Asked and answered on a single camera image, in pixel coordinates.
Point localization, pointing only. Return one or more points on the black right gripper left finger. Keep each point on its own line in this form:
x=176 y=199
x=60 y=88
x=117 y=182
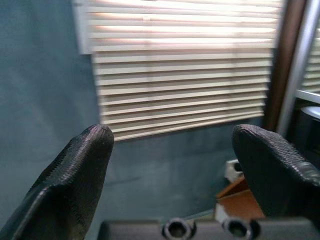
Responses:
x=70 y=187

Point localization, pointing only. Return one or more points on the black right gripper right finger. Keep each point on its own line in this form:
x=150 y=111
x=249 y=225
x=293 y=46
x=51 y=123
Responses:
x=280 y=180

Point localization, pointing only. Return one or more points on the wooden dresser with grey drawers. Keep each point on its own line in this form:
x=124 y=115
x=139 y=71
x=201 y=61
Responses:
x=240 y=202

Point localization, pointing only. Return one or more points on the white window frame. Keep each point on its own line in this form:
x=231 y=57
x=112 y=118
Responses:
x=81 y=30

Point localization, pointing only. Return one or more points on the white wall socket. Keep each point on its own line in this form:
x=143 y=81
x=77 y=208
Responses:
x=231 y=168

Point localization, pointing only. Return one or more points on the brown and silver mirror frame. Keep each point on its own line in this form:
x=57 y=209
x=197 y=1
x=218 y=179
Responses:
x=290 y=62

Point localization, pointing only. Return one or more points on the white slatted window blind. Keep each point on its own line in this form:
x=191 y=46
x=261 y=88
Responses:
x=180 y=75

